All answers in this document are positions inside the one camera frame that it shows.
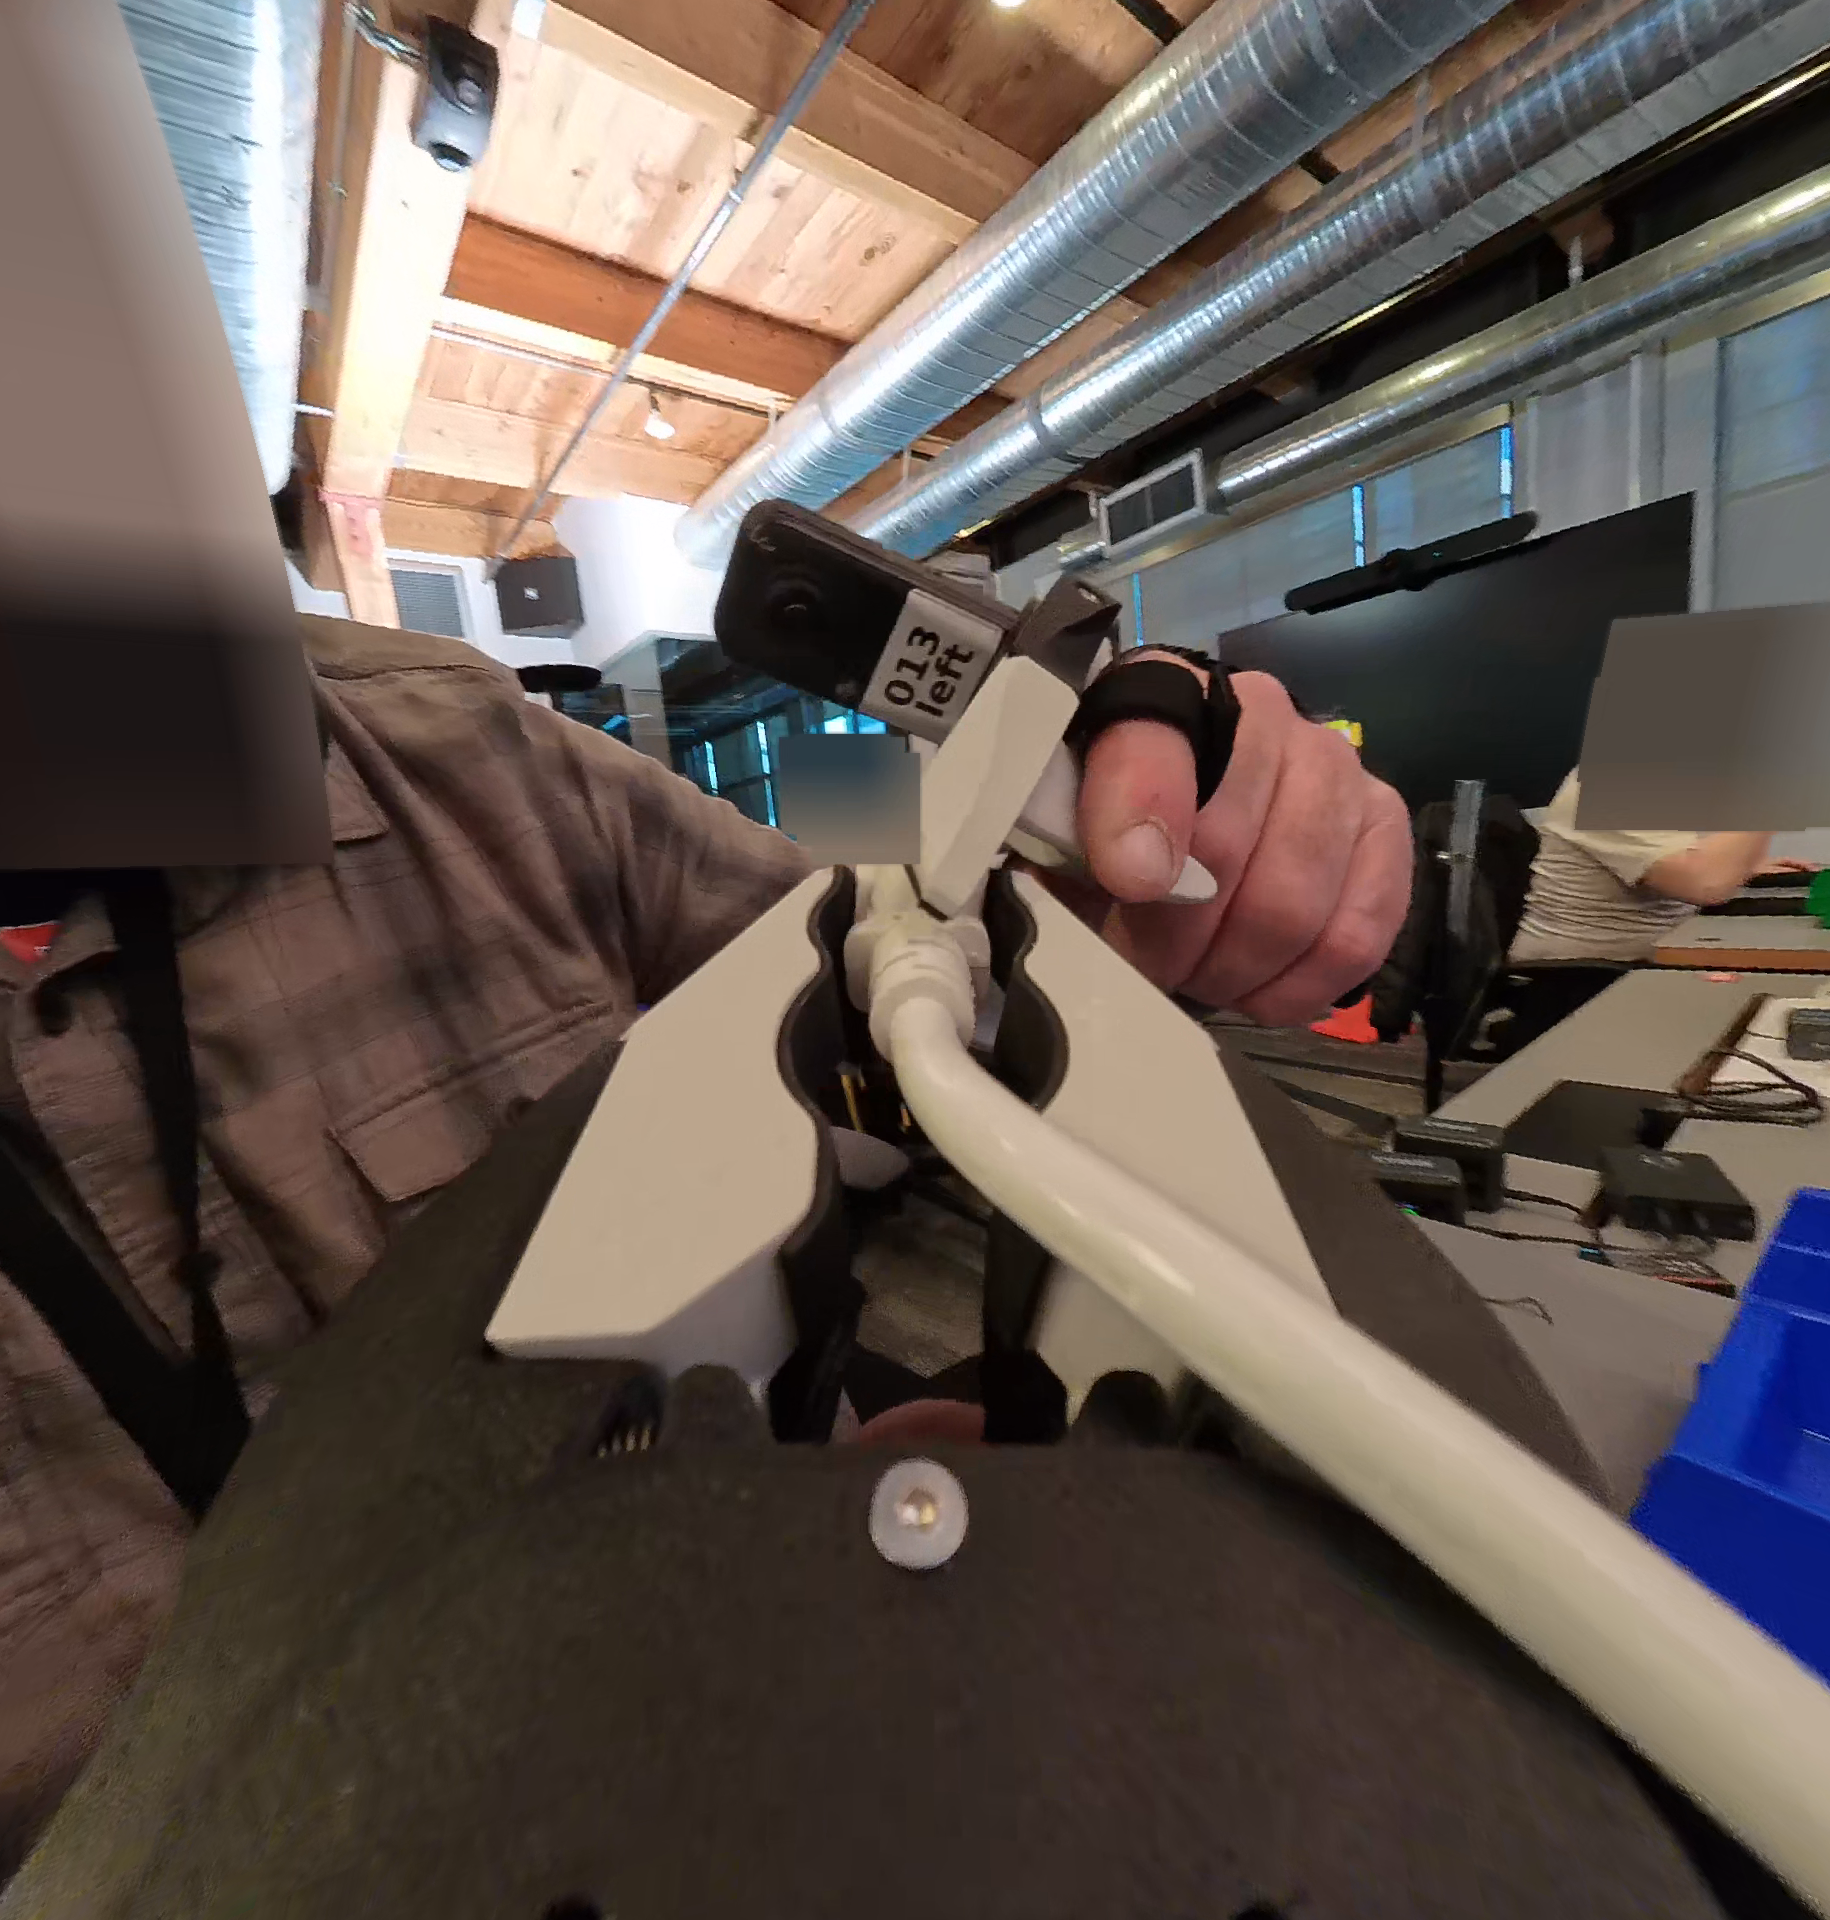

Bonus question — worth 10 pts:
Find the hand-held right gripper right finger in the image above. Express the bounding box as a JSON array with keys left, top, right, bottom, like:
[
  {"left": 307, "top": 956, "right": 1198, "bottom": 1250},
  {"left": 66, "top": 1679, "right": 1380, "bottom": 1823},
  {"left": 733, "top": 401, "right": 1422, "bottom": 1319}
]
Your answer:
[{"left": 982, "top": 875, "right": 1344, "bottom": 1438}]

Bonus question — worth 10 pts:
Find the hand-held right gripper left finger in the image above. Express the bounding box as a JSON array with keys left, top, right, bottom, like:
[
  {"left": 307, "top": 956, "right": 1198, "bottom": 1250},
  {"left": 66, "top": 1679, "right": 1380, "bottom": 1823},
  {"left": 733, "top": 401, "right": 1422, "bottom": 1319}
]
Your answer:
[{"left": 487, "top": 868, "right": 866, "bottom": 1435}]

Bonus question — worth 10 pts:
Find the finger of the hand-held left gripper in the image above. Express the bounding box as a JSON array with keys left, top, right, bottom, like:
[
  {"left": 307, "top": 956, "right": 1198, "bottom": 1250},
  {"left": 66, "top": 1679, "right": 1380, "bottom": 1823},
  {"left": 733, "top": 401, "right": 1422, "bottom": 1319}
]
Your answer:
[{"left": 913, "top": 654, "right": 1082, "bottom": 920}]

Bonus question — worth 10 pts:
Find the white power plug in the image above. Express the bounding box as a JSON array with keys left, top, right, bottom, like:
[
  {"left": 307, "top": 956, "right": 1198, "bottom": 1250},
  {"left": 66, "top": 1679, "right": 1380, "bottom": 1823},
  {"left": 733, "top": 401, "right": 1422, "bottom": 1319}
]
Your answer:
[{"left": 842, "top": 868, "right": 995, "bottom": 1141}]

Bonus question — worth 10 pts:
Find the white power cord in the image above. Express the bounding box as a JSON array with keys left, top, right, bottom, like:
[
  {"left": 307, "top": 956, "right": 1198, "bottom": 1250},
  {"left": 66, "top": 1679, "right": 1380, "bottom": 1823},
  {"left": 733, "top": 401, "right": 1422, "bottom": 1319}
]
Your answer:
[{"left": 883, "top": 1020, "right": 1830, "bottom": 1920}]

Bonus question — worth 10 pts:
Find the blue plastic bin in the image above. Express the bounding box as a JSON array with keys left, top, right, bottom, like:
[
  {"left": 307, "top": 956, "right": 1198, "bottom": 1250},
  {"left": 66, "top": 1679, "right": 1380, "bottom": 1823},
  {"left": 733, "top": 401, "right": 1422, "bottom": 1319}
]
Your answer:
[{"left": 1629, "top": 1186, "right": 1830, "bottom": 1717}]

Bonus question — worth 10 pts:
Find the person's left hand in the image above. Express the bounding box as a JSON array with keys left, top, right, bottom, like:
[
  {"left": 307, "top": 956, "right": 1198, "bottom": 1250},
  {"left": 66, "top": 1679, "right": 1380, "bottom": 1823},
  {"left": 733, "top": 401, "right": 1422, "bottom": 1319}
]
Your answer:
[{"left": 1071, "top": 665, "right": 1419, "bottom": 1034}]

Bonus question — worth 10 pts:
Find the white vent grille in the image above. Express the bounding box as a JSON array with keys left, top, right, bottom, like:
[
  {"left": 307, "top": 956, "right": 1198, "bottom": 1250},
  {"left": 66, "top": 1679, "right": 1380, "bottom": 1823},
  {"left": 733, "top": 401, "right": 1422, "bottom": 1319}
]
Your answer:
[{"left": 1100, "top": 451, "right": 1211, "bottom": 551}]

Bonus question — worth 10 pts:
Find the black electronics box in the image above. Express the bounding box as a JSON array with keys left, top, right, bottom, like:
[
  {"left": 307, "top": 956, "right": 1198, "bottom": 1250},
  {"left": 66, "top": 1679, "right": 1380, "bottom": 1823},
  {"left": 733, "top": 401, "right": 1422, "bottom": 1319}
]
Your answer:
[
  {"left": 1597, "top": 1148, "right": 1758, "bottom": 1246},
  {"left": 1374, "top": 1118, "right": 1510, "bottom": 1223}
]

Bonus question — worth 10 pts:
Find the black office chair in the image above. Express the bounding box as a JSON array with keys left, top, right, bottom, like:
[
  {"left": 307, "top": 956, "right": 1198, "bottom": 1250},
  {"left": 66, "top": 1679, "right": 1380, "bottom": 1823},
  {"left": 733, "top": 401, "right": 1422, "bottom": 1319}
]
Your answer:
[{"left": 1374, "top": 783, "right": 1538, "bottom": 1052}]

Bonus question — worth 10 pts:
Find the black video bar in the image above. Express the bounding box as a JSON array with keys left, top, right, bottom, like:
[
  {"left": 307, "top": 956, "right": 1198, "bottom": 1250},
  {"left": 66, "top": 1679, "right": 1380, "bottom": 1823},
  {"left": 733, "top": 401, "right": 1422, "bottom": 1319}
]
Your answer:
[{"left": 1281, "top": 511, "right": 1540, "bottom": 618}]

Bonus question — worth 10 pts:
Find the black monitor screen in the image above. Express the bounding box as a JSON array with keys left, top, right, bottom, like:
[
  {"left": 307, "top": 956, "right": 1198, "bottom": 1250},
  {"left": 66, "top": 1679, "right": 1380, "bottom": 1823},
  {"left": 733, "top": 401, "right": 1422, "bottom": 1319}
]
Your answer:
[{"left": 1220, "top": 493, "right": 1697, "bottom": 819}]

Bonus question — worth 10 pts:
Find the spiral metal duct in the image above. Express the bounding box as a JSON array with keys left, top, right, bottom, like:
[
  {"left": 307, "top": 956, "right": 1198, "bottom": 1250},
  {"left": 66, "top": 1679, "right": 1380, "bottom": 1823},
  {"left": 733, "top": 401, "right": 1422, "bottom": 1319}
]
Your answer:
[
  {"left": 1213, "top": 145, "right": 1830, "bottom": 503},
  {"left": 676, "top": 0, "right": 1525, "bottom": 570},
  {"left": 117, "top": 0, "right": 323, "bottom": 499},
  {"left": 842, "top": 0, "right": 1830, "bottom": 555}
]

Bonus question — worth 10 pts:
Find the black neck strap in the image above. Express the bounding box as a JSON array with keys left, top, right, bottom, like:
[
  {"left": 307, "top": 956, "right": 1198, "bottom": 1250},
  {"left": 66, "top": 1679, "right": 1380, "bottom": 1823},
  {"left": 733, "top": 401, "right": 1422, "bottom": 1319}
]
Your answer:
[{"left": 0, "top": 872, "right": 251, "bottom": 1518}]

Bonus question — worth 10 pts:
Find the black ceiling camera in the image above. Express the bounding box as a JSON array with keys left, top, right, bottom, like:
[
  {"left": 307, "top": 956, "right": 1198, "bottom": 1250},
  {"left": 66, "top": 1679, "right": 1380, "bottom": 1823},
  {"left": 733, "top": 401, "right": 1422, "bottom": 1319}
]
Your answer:
[{"left": 409, "top": 16, "right": 502, "bottom": 176}]

